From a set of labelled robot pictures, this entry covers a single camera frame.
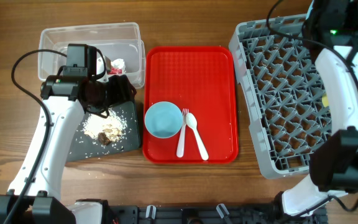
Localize red snack wrapper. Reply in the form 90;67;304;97
108;68;124;75

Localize rice and mushroom leftovers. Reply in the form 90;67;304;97
81;109;128;143

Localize white napkin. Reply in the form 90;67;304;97
111;58;126;73

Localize light blue bowl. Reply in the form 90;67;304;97
144;101;183;139

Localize white plastic spoon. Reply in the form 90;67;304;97
186;113;209;161

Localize white plastic fork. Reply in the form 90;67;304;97
176;108;189;158

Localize yellow cup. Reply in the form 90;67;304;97
321;93;329;107

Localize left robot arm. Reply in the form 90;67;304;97
0;44;136;223

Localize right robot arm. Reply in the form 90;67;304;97
275;1;358;222

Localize black waste tray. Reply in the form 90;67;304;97
67;100;143;162

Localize grey dishwasher rack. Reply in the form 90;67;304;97
229;14;332;179

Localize clear plastic bin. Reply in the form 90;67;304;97
39;22;145;89

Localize red serving tray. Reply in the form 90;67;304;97
144;47;239;164

